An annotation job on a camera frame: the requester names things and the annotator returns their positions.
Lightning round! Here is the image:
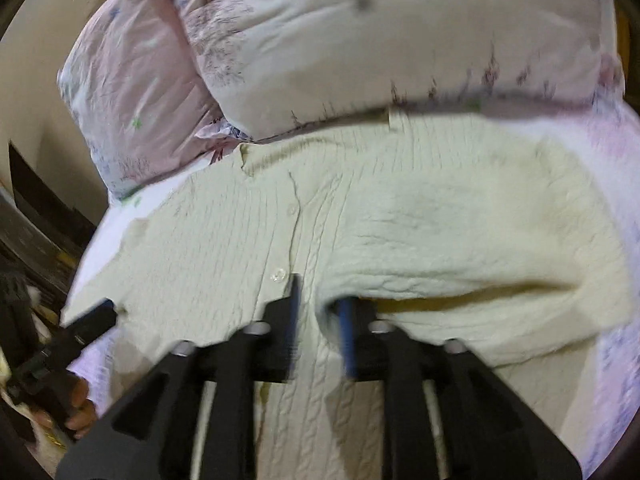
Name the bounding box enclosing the white floral duvet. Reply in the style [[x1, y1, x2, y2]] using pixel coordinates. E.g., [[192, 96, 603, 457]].
[[176, 0, 624, 139]]

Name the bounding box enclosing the cream cable-knit cardigan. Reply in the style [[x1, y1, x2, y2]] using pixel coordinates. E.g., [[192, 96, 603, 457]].
[[60, 114, 633, 480]]

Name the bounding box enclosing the pink floral pillow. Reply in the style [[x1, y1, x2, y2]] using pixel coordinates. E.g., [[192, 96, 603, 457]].
[[58, 0, 248, 200]]

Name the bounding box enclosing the lavender print bed sheet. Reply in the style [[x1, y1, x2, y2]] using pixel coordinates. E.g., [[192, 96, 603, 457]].
[[67, 98, 640, 476]]

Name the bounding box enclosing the person's left hand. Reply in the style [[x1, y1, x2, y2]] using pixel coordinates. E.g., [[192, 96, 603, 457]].
[[29, 372, 98, 441]]

